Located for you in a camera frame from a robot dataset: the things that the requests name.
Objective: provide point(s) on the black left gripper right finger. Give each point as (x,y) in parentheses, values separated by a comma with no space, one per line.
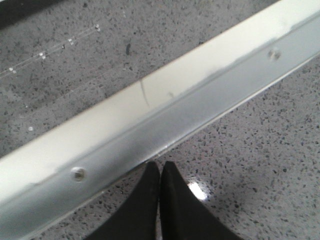
(182,215)

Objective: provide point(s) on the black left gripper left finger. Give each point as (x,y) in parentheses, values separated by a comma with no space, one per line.
(135,219)

